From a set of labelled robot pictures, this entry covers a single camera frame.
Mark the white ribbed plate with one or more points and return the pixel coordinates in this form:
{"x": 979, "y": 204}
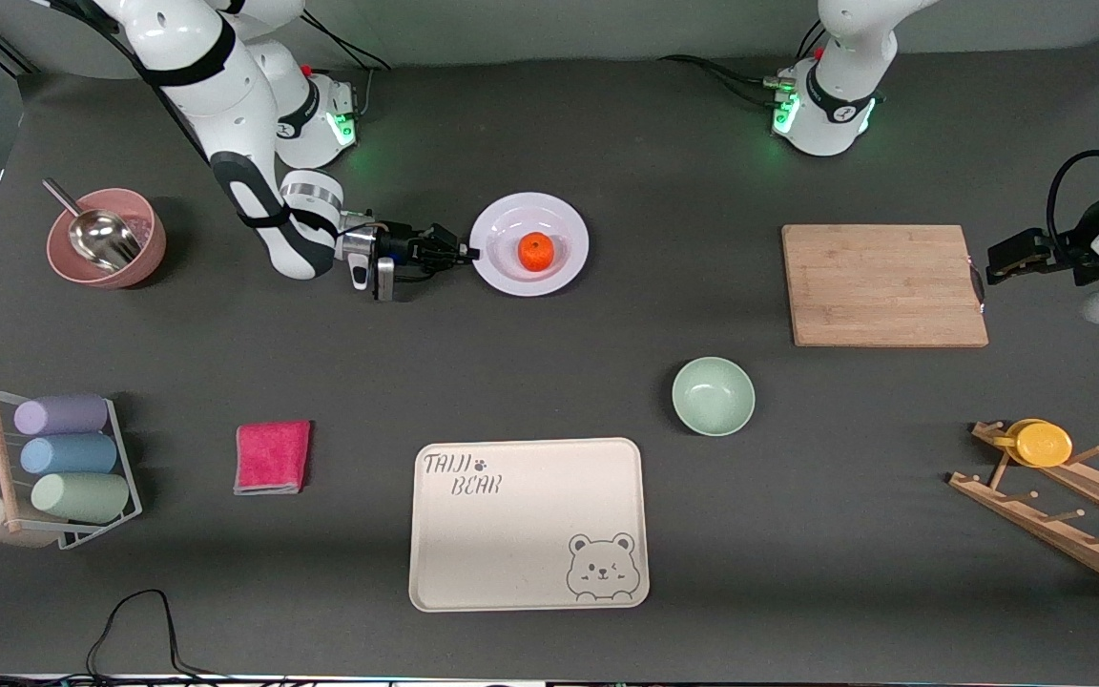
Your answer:
{"x": 549, "y": 215}

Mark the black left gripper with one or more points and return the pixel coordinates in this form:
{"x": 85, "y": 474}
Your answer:
{"x": 1051, "y": 250}

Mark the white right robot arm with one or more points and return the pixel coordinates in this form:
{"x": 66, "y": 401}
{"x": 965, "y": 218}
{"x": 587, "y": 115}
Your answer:
{"x": 216, "y": 86}

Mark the pink folded cloth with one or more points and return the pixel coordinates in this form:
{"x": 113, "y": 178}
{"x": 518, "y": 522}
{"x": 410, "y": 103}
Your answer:
{"x": 273, "y": 458}

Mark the yellow cup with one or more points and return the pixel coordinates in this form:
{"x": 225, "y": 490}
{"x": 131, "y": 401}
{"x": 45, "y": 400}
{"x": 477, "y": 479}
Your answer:
{"x": 1044, "y": 445}

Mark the wooden peg rack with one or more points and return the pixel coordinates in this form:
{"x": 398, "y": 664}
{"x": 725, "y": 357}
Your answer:
{"x": 1055, "y": 530}

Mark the metal scoop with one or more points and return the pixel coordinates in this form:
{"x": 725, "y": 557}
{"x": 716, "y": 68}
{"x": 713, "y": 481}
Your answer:
{"x": 101, "y": 239}

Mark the blue plastic cup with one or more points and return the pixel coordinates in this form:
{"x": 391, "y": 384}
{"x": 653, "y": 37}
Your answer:
{"x": 68, "y": 454}

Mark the cream bear print tray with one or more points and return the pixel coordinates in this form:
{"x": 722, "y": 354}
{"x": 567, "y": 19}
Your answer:
{"x": 511, "y": 544}

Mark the orange fruit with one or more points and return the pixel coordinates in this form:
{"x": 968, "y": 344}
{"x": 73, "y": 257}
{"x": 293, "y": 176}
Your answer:
{"x": 536, "y": 252}

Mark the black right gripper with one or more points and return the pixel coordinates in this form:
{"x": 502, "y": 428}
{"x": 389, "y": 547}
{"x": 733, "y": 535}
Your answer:
{"x": 403, "y": 242}

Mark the wooden rack rod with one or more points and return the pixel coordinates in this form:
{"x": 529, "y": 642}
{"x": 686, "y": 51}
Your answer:
{"x": 1, "y": 458}

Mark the green bowl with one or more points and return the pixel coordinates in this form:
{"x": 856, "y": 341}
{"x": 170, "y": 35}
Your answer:
{"x": 714, "y": 396}

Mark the purple plastic cup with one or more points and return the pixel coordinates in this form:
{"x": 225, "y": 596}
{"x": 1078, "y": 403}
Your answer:
{"x": 63, "y": 415}

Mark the wooden cutting board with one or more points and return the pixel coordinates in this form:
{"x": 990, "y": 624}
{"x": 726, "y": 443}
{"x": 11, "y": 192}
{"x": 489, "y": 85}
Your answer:
{"x": 879, "y": 286}

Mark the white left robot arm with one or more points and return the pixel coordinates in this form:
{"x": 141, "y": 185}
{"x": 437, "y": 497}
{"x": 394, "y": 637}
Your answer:
{"x": 831, "y": 105}

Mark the pink ribbed bowl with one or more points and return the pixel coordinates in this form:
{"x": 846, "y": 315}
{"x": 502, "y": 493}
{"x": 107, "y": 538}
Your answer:
{"x": 149, "y": 253}

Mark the green plastic cup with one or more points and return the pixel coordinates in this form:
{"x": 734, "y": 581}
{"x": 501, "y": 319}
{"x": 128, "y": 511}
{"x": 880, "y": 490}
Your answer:
{"x": 82, "y": 497}

